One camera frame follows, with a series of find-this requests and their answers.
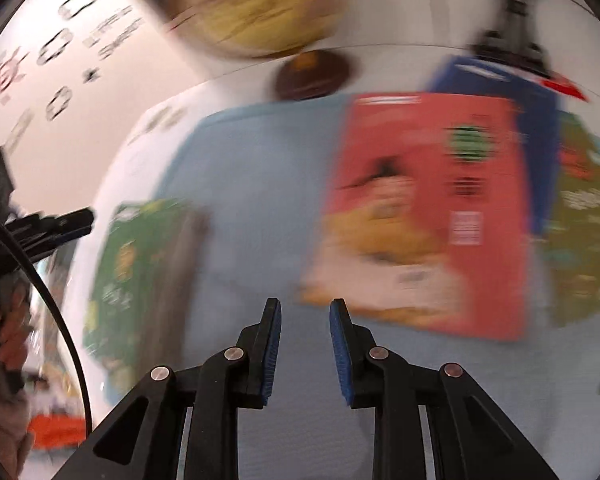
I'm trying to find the person's left hand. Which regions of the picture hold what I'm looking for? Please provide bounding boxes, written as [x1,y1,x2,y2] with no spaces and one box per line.
[0,290,28,376]

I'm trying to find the light blue quilted mat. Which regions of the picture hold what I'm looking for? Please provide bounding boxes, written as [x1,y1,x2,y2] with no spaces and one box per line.
[102,95,600,480]

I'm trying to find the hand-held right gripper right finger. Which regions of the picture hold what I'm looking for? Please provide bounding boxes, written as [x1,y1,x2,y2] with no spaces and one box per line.
[330,298,556,480]

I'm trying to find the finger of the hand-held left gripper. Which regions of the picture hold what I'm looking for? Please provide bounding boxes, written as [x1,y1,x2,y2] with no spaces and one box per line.
[30,207,96,259]

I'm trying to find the white wall light switches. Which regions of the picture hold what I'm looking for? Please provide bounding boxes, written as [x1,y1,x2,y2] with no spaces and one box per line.
[7,109,35,148]

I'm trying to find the green leaf-patterned book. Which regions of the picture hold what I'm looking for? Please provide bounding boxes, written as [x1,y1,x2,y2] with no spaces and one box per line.
[542,110,600,330]

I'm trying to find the orange-red emperor book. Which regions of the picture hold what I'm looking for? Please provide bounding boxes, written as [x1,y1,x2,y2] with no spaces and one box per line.
[300,91,531,343]

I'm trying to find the stack of books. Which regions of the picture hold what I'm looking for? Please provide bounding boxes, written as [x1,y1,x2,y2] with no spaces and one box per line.
[82,199,211,401]

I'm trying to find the navy blue eagle book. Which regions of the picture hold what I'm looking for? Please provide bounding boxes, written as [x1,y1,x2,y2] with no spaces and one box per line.
[424,54,565,237]

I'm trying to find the red tassel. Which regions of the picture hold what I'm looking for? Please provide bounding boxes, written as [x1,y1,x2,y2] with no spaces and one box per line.
[527,67,590,103]

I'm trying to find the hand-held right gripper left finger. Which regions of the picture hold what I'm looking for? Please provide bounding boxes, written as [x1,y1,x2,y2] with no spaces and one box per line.
[52,297,282,480]

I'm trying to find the orange floor object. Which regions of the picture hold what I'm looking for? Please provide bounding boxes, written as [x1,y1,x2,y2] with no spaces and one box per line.
[27,411,88,451]

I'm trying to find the red sun wall decal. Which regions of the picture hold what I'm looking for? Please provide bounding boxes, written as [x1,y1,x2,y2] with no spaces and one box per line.
[0,46,27,113]

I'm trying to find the black carved fan stand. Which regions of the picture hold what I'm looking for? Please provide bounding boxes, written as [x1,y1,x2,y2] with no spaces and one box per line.
[472,0,548,68]

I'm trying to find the antique yellow desk globe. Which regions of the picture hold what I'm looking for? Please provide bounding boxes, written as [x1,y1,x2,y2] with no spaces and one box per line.
[115,0,361,101]

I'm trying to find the black outline cloud decal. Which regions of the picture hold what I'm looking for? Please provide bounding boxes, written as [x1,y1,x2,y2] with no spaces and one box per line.
[46,86,74,122]

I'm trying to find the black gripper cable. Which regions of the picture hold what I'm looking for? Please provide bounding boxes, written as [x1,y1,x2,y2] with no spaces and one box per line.
[0,208,92,443]

